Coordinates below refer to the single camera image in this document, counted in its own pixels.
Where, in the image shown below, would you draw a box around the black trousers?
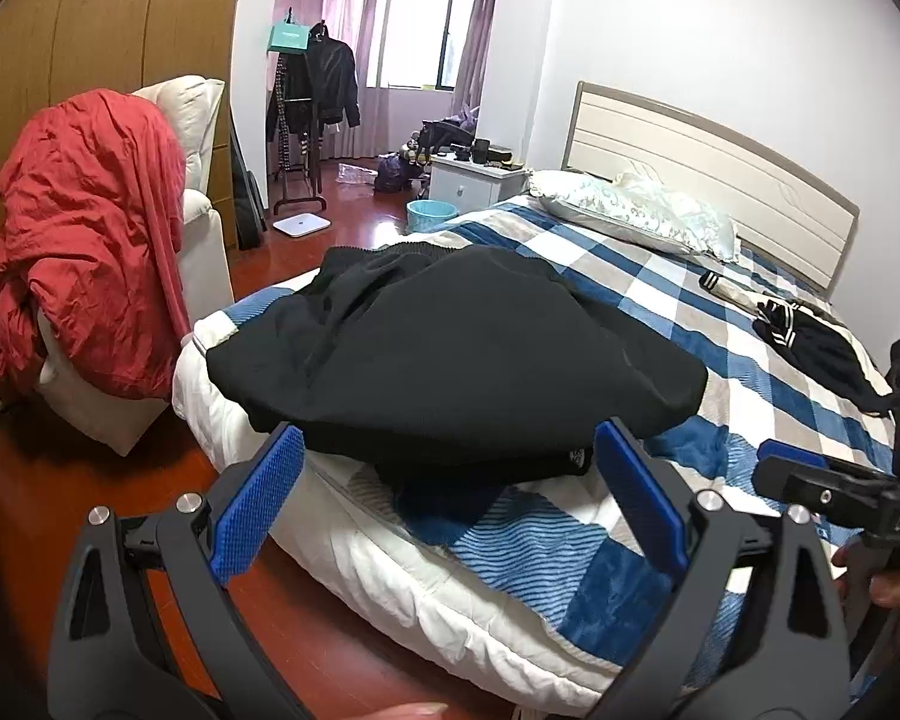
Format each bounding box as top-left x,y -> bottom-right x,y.
206,242 -> 707,522

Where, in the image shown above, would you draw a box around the person's right hand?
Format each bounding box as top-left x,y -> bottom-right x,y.
829,541 -> 900,639

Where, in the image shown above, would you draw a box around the navy jacket white stripes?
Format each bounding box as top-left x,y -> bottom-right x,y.
752,299 -> 891,416

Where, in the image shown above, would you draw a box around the cream wooden headboard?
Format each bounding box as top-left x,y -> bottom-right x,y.
562,82 -> 860,296

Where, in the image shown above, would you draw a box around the white pillow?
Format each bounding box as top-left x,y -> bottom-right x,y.
526,171 -> 741,263

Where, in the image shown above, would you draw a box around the white bedside cabinet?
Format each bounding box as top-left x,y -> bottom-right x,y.
429,156 -> 528,215

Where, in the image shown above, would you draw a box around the red jacket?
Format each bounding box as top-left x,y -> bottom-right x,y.
0,89 -> 187,400

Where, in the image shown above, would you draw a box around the light blue bucket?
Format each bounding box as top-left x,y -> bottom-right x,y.
406,199 -> 458,234

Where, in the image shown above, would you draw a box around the white bathroom scale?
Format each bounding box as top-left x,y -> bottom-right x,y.
272,213 -> 331,239

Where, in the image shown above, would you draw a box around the purple bag on floor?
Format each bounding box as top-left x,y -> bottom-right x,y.
374,153 -> 413,193

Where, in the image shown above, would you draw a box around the black coat rack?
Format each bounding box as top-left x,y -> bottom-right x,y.
268,8 -> 326,218

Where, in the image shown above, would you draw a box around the black hanging jacket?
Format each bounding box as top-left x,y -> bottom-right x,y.
307,21 -> 361,128

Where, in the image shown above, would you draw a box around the brown wooden wardrobe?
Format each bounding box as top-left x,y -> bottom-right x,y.
0,0 -> 237,221

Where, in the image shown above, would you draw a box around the pink window curtains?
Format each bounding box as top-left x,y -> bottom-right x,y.
274,0 -> 496,160

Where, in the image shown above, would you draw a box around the teal paper bag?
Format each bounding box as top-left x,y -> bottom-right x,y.
268,20 -> 310,54

